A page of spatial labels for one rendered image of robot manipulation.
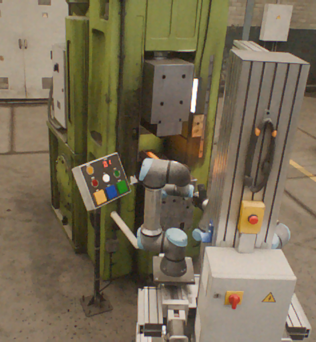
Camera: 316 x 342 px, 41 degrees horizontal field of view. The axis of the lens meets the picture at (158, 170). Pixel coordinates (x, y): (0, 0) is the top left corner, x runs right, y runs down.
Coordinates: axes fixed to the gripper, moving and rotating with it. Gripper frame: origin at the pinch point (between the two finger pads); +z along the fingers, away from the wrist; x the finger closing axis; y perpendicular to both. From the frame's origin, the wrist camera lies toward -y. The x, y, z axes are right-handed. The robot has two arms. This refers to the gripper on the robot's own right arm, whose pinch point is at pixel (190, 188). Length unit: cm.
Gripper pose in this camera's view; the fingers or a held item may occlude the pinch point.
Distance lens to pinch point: 287.5
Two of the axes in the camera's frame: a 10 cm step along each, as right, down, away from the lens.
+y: -0.7, 9.1, 4.1
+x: 8.9, -1.3, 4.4
